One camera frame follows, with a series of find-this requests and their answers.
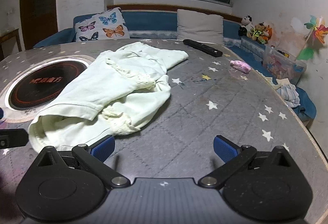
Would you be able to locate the pale green t-shirt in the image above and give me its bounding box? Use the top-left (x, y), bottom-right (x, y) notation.
top-left (28, 42), bottom-right (188, 152)

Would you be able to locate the round induction cooktop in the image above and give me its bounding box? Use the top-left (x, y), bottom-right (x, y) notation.
top-left (1, 55), bottom-right (95, 123)

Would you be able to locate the folded striped cloth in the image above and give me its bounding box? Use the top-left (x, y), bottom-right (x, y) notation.
top-left (276, 84), bottom-right (300, 108)

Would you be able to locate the pink wrapped packet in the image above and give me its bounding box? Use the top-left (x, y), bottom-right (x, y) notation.
top-left (230, 60), bottom-right (251, 74)

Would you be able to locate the black remote control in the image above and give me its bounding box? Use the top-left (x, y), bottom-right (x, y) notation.
top-left (182, 39), bottom-right (223, 58)

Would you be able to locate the clear plastic toy box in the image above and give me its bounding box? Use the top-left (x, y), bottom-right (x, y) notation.
top-left (262, 45), bottom-right (307, 85)

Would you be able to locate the wooden side table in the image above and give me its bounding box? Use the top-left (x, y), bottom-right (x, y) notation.
top-left (0, 29), bottom-right (22, 60)

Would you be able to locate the brown bear plush toy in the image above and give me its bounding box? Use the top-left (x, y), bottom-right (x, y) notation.
top-left (246, 22), bottom-right (267, 44)

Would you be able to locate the orange fox plush toy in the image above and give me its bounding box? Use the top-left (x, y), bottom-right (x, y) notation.
top-left (262, 25), bottom-right (272, 44)

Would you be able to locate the butterfly print cushion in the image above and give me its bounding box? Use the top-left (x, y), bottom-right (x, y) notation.
top-left (74, 8), bottom-right (130, 42)

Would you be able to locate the dark wooden door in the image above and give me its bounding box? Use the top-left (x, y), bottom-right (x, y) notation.
top-left (19, 0), bottom-right (58, 50)

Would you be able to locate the beige cushion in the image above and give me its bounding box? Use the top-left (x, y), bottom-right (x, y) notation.
top-left (177, 9), bottom-right (224, 45)

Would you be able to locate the blue bench sofa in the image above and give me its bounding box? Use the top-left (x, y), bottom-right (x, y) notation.
top-left (34, 11), bottom-right (316, 122)

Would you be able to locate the colourful paper pinwheel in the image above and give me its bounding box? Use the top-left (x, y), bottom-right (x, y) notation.
top-left (296, 15), bottom-right (327, 60)

